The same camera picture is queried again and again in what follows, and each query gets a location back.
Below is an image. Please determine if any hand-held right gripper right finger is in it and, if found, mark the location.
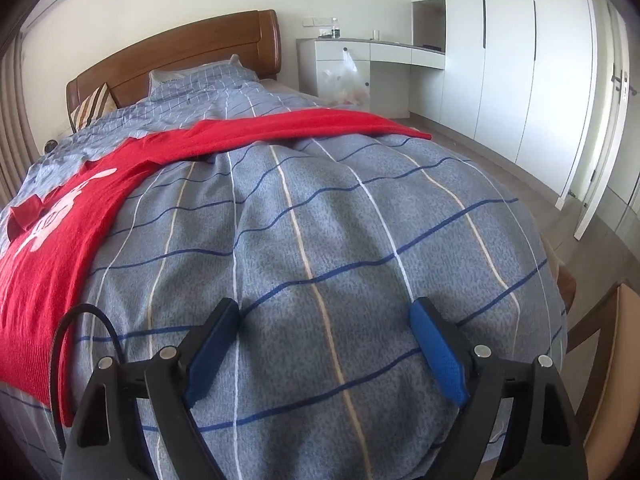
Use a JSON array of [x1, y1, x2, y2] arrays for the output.
[[409, 296, 588, 480]]

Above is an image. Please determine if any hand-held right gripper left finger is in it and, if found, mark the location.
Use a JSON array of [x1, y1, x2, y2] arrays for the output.
[[60, 297, 243, 480]]

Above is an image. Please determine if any red knit sweater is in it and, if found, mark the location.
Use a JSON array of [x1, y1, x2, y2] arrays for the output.
[[0, 108, 433, 426]]

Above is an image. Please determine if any blue plaid duvet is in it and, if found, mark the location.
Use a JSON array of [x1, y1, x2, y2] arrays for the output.
[[0, 80, 568, 480]]

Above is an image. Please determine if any wooden chair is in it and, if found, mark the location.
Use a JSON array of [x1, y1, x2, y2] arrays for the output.
[[542, 232, 640, 480]]

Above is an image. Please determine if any blue plaid pillow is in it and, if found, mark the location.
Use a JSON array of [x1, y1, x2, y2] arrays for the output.
[[148, 54, 261, 98]]

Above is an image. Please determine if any striped cushion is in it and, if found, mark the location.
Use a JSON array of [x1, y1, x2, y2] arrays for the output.
[[70, 82, 120, 132]]

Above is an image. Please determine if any white door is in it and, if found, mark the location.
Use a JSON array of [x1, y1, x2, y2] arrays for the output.
[[572, 0, 640, 241]]

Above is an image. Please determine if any clear plastic bag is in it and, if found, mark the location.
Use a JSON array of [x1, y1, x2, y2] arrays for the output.
[[320, 47, 372, 110]]

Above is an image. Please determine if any wooden headboard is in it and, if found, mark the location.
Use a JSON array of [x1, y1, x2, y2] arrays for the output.
[[66, 9, 282, 111]]

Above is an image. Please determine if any beige curtain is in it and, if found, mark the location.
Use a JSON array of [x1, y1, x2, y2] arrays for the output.
[[0, 35, 46, 206]]

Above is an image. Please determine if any white wardrobe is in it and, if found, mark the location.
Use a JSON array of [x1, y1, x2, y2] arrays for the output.
[[407, 0, 608, 201]]

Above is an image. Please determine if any white desk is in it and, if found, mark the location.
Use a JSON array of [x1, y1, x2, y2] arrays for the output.
[[296, 37, 447, 120]]

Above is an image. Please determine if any black cable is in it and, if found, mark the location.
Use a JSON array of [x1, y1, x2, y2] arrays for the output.
[[48, 303, 121, 461]]

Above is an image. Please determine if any metal door handle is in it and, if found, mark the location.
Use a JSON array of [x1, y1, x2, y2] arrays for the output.
[[611, 67, 636, 96]]

